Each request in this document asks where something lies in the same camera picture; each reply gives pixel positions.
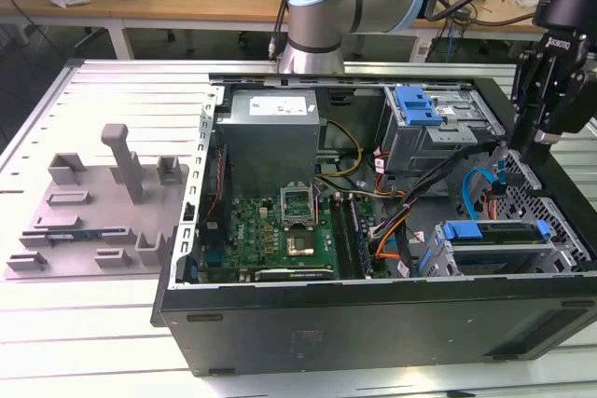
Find CPU socket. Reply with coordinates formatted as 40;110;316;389
284;227;321;259

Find grey power supply unit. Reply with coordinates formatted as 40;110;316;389
215;89;323;185

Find black graphics card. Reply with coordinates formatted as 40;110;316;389
240;267;337;282

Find black wire bundle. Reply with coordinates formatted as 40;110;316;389
370;139;507;278

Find grey metal disk bay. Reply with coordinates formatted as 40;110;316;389
414;218;590;279

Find orange red wire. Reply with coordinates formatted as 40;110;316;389
483;183;506;223

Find blue flat wire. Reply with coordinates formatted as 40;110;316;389
459;159;508;222

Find blue plastic drive latch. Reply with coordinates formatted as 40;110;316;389
394;84;443;129

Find grey parts rack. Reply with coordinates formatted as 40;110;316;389
4;122;192;282

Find hard disk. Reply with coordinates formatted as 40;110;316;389
442;219;550;246

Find black open PC case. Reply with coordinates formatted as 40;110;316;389
149;72;597;378

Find black RAM slots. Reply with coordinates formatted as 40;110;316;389
329;195;358;278

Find black case fan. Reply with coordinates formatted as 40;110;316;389
204;144;234;243

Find dark RAM stick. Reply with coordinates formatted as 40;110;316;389
349;195;375;278

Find green motherboard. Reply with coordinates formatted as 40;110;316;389
198;192;388;282

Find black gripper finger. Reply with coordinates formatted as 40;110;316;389
557;69;597;134
508;46;561;164

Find yellow wires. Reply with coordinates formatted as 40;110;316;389
316;120;366;181

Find metal socket cover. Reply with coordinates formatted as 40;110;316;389
278;183;314;229

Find grey metal drive cage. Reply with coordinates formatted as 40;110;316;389
380;83;507;175

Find orange wire loop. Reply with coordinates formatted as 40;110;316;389
372;224;412;260

